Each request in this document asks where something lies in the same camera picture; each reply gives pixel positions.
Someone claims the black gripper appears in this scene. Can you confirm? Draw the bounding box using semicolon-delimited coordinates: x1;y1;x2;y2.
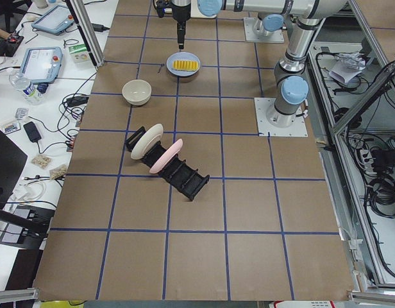
153;0;190;49

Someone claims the aluminium frame post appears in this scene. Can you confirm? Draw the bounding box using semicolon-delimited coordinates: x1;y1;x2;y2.
65;0;105;67

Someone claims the black laptop power brick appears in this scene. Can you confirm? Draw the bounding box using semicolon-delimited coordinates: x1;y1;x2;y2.
66;95;89;108

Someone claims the far blue teach pendant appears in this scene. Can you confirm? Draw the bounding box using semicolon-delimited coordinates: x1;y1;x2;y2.
31;5;74;35

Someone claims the near blue teach pendant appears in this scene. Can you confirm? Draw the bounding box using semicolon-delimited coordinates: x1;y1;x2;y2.
20;47;63;84

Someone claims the blue teach pendant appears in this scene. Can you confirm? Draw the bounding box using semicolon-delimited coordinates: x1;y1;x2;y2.
31;5;74;35
20;47;63;84

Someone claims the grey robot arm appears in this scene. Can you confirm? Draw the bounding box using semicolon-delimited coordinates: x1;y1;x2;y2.
261;1;346;127
153;1;319;49

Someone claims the pink plate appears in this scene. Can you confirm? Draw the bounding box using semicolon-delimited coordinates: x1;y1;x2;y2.
149;139;183;174

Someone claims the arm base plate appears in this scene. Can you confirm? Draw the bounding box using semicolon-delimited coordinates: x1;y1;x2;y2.
243;17;285;44
254;98;308;137

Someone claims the blue plate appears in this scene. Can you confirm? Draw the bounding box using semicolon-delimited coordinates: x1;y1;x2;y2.
166;52;201;77

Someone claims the black power adapter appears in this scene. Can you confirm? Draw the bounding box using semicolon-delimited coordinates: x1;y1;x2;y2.
23;121;42;142

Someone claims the black dish rack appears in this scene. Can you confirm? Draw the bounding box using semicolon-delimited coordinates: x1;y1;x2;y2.
124;126;210;201

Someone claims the cream rectangular tray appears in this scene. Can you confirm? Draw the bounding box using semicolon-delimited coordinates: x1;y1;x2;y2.
191;10;217;19

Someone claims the cream plate in rack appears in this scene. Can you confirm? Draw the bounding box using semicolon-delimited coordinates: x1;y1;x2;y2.
131;123;164;160

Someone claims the clear water bottle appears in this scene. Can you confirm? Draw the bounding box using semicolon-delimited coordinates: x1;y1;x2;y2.
9;71;42;105

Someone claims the cream bowl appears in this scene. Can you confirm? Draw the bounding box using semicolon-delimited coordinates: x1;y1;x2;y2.
122;79;152;106

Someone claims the green white carton box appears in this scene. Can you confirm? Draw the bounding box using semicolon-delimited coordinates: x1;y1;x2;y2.
68;44;90;64

